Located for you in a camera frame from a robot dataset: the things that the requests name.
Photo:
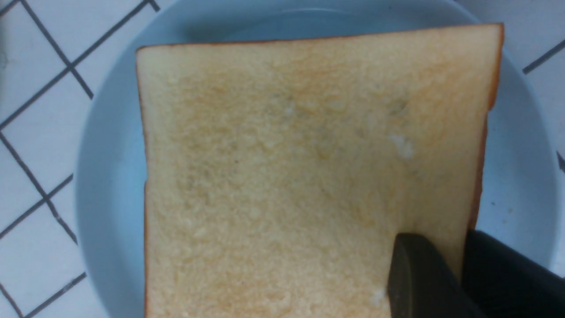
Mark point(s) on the light blue plate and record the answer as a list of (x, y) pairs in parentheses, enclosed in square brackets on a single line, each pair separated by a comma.
[(523, 192)]

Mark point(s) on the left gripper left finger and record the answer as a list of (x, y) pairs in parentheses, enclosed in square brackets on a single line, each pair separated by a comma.
[(421, 285)]

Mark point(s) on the toast slice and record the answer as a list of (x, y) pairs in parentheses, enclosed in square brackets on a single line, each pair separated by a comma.
[(280, 172)]

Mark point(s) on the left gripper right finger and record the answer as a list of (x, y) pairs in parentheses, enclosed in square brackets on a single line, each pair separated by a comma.
[(505, 284)]

